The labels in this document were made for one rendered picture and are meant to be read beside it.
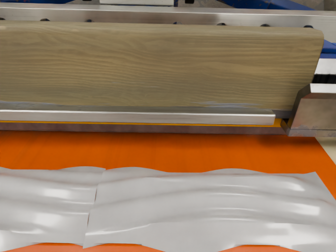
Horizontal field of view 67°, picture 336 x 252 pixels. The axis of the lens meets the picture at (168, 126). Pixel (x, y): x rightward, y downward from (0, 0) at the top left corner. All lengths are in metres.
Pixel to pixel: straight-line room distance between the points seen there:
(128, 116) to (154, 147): 0.05
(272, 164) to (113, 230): 0.15
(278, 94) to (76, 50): 0.17
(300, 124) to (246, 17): 0.24
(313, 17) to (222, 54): 0.28
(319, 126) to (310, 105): 0.02
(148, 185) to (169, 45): 0.11
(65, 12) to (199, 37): 0.28
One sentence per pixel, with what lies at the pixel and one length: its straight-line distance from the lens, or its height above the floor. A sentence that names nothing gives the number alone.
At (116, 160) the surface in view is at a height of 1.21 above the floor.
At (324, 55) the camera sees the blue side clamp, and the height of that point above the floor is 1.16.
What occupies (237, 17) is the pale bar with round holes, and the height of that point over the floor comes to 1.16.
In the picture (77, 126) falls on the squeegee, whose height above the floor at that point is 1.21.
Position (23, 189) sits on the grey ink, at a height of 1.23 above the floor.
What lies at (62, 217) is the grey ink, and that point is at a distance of 0.19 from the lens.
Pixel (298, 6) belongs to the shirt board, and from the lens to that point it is 0.92.
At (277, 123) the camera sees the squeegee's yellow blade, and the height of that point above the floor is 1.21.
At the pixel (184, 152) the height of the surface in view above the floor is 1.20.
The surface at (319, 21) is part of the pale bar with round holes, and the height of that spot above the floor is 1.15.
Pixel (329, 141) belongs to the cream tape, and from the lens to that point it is 0.30.
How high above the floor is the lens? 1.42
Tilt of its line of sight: 63 degrees down
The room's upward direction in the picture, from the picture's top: 3 degrees clockwise
